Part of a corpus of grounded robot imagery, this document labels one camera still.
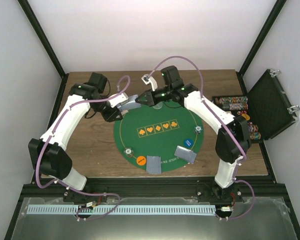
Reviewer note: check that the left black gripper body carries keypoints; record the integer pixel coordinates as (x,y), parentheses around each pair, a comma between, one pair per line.
(108,116)

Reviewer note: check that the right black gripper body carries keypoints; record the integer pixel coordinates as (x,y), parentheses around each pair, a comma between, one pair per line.
(160,98)

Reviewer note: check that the clear dealer button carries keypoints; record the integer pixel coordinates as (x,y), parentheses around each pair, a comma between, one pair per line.
(157,106)

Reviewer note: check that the blue playing card deck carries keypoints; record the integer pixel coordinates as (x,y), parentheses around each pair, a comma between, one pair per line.
(129,105)

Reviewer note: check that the stack of poker chips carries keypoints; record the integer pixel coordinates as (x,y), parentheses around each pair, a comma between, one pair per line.
(128,152)

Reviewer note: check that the blue small blind button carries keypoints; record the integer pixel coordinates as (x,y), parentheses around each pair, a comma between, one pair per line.
(188,143)

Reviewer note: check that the orange big blind button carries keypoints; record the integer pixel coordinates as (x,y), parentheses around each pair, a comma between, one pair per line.
(141,160)

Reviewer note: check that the dealt cards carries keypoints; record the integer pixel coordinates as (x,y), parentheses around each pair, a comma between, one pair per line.
(153,165)
(186,154)

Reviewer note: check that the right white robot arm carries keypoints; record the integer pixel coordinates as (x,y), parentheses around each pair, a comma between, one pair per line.
(233,137)

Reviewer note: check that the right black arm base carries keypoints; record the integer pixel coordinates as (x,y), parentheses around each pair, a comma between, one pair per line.
(214,193)

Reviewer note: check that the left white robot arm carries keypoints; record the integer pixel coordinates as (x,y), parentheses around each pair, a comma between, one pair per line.
(48,154)

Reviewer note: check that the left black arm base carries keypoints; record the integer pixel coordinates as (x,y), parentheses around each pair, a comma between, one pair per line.
(72,196)

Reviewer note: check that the round green poker mat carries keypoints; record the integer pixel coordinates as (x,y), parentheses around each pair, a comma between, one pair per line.
(158,132)

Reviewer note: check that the top chip row in case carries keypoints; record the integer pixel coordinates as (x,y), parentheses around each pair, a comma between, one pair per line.
(230,99)

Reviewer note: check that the chip row in case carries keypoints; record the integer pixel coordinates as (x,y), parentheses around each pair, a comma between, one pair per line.
(253,128)
(230,99)
(255,136)
(234,106)

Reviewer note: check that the bottom chip row in case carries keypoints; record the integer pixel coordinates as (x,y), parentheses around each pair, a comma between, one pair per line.
(255,136)

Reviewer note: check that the black poker set case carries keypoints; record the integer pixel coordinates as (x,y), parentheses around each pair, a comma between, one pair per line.
(268,107)

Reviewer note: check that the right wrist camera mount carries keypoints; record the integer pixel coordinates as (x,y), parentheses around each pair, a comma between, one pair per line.
(149,80)

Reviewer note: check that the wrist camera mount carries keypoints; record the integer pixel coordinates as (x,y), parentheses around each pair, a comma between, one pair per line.
(149,80)
(117,99)

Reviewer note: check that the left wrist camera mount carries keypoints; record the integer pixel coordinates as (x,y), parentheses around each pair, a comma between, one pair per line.
(117,99)

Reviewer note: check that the light blue slotted cable duct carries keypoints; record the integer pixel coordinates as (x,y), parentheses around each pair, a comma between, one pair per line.
(189,210)

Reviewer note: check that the black aluminium frame rail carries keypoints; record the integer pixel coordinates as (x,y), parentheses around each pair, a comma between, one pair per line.
(260,186)

